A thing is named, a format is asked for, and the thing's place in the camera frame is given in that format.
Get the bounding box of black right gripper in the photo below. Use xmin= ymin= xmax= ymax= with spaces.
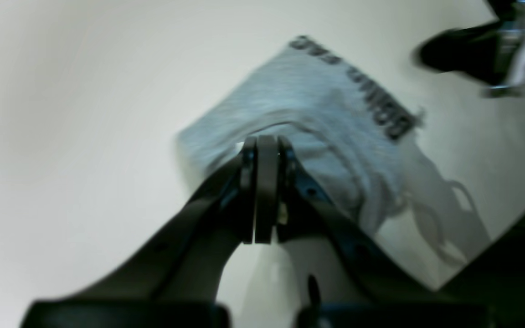
xmin=414 ymin=0 xmax=525 ymax=97

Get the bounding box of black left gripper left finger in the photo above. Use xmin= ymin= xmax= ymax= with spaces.
xmin=21 ymin=137 xmax=257 ymax=328

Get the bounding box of grey T-shirt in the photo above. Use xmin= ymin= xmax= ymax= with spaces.
xmin=177 ymin=36 xmax=416 ymax=236

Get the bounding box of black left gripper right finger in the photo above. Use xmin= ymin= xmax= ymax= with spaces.
xmin=256 ymin=136 xmax=495 ymax=328

